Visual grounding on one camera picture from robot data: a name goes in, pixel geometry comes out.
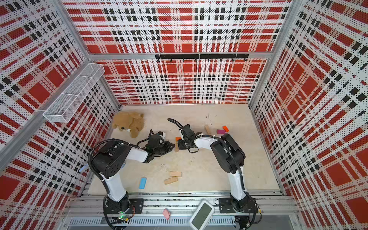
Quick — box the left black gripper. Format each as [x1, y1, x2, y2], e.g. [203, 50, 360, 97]
[153, 141, 175, 156]

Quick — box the wooden block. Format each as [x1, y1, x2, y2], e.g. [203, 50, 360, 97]
[204, 125, 211, 135]
[164, 177, 178, 185]
[174, 140, 179, 152]
[169, 172, 183, 177]

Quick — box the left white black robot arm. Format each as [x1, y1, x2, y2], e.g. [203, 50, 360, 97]
[88, 130, 175, 215]

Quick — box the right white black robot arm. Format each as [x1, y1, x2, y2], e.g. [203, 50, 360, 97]
[167, 118, 250, 212]

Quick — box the magenta building block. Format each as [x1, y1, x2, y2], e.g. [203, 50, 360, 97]
[217, 129, 226, 135]

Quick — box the brown teddy bear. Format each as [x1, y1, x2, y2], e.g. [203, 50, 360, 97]
[112, 111, 144, 139]

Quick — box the light blue front block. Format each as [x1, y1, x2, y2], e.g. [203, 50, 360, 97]
[139, 177, 147, 189]

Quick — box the white tablet device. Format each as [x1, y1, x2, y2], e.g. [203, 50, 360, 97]
[189, 200, 215, 230]

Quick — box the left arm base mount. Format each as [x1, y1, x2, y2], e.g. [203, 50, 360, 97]
[103, 195, 144, 230]

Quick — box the pink block on rail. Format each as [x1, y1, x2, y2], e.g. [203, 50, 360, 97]
[163, 209, 171, 220]

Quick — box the blue toy with cord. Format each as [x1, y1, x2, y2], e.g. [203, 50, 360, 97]
[79, 165, 89, 173]

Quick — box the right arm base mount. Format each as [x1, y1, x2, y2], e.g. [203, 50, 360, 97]
[215, 196, 263, 230]

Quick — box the black hook rail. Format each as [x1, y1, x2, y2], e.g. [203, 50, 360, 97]
[155, 54, 249, 60]

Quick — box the white wire mesh basket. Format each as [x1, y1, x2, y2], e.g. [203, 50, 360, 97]
[43, 63, 104, 123]

